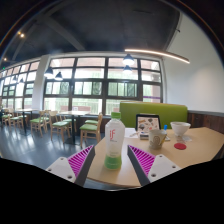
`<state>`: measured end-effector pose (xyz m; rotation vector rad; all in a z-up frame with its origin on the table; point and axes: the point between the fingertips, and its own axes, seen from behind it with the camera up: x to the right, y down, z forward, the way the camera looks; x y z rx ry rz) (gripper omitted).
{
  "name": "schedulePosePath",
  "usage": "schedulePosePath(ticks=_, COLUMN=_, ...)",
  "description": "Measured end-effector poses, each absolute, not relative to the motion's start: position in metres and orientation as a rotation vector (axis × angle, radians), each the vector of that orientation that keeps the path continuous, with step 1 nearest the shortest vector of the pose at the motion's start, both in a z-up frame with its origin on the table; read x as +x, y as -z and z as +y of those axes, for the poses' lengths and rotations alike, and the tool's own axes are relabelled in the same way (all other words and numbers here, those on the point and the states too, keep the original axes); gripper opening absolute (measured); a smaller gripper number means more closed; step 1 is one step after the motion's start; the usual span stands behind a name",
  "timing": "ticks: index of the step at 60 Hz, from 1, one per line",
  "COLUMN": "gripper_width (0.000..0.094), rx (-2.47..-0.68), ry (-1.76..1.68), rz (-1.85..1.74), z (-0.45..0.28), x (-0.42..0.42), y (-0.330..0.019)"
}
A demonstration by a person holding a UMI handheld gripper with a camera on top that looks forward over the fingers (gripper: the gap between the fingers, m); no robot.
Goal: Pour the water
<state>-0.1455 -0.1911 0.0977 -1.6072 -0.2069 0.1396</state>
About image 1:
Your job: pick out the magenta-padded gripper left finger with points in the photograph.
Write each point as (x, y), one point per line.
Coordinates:
(78, 161)

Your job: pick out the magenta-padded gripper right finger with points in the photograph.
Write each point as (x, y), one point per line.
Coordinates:
(145, 160)

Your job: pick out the clear green-capped drink bottle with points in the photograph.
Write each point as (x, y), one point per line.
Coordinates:
(114, 140)

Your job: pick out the beige patterned mug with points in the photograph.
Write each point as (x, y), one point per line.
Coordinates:
(156, 139)

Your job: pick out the small white device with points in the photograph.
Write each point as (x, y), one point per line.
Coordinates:
(144, 135)

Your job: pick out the white paper sheets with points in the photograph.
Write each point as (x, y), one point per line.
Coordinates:
(130, 133)

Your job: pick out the black tablet with stickers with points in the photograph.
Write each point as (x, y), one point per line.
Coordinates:
(148, 123)

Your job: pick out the flat round red coaster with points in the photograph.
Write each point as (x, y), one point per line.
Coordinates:
(180, 146)

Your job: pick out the small blue-capped tube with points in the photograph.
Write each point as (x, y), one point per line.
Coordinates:
(165, 127)

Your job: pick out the wooden chairs with green seats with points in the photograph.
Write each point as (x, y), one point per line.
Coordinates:
(60, 125)

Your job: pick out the white paper napkin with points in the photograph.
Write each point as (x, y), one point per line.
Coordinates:
(186, 138)

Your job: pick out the white ceramic bowl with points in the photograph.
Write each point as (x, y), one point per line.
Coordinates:
(180, 127)

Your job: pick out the light wooden dining table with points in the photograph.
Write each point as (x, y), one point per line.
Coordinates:
(71, 113)

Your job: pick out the green upholstered bench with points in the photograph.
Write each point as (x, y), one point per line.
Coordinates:
(166, 113)

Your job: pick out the dark pendant ceiling lamps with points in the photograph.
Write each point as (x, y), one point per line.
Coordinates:
(128, 60)

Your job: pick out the curved linear ceiling light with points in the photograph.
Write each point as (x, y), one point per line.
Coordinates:
(160, 53)

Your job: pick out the black-framed window wall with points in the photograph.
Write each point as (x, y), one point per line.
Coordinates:
(90, 83)

